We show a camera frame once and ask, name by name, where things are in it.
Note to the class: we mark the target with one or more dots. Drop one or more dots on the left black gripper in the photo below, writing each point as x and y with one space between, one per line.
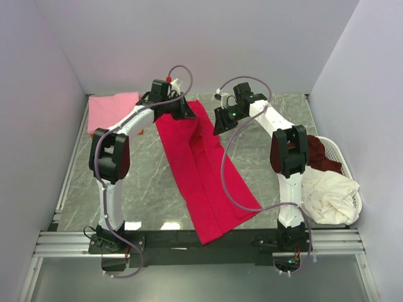
185 111

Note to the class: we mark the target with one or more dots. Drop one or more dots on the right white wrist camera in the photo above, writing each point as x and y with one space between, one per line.
223 97

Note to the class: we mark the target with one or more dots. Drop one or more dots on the folded pink t-shirt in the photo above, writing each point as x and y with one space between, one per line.
106 111

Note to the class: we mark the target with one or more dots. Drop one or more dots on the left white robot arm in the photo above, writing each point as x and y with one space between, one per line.
109 158

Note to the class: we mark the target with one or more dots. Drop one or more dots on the crimson red t-shirt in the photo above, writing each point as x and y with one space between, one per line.
216 196

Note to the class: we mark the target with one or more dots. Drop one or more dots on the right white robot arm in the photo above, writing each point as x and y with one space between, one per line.
289 153

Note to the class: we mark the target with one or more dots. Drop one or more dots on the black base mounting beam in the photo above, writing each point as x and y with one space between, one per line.
183 247

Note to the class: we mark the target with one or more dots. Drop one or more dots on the dark maroon t-shirt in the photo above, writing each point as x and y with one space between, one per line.
317 157

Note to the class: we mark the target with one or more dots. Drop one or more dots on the white laundry basket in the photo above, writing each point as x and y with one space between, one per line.
333 152

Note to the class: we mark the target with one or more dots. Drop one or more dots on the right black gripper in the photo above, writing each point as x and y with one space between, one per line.
222 123

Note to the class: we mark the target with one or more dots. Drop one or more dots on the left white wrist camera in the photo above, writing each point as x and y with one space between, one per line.
174 85

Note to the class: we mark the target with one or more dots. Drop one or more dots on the aluminium frame rail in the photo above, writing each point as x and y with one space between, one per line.
76 244

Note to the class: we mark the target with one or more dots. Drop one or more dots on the folded orange t-shirt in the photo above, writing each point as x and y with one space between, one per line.
91 133

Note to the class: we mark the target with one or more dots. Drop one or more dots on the cream white t-shirt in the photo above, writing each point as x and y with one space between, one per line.
327 197

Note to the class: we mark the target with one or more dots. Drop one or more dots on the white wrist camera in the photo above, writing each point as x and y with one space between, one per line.
174 85
223 97

